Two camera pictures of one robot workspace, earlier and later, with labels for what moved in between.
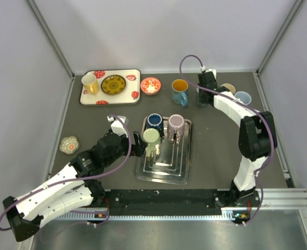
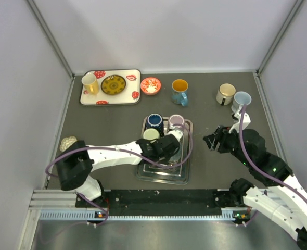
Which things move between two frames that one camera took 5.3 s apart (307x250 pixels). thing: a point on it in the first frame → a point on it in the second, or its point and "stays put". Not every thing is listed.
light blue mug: [244, 97] stays put
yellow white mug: [91, 85] stays put
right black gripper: [201, 99] → [220, 135]
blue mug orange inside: [179, 88] stays put
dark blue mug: [155, 121] stays put
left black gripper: [138, 149] → [165, 160]
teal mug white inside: [197, 98] → [174, 160]
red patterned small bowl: [150, 85] stays put
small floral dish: [69, 145] stays put
